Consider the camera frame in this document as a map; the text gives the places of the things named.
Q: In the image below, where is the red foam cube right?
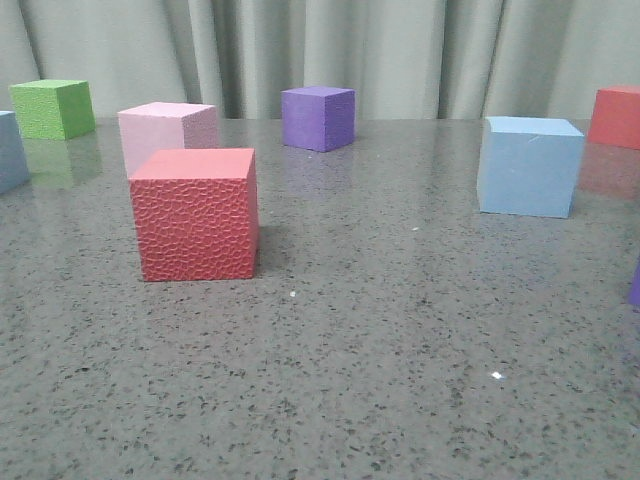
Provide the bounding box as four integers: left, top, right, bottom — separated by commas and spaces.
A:
587, 85, 640, 150

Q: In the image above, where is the green foam cube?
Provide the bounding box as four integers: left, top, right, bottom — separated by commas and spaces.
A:
9, 79, 96, 140

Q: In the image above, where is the light blue foam cube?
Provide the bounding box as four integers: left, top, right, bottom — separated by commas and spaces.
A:
476, 116, 584, 218

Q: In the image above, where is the purple foam cube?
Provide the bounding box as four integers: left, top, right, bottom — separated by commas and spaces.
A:
281, 86, 356, 152

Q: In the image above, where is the pink foam cube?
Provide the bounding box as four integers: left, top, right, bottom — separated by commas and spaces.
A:
118, 102, 218, 177

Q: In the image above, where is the red textured foam cube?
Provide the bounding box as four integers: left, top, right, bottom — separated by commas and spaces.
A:
129, 148, 259, 281

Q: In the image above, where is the grey curtain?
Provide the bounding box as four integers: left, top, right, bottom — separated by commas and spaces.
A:
1, 1, 639, 119

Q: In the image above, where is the purple cube at edge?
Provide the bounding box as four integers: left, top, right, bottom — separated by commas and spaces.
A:
628, 262, 640, 306

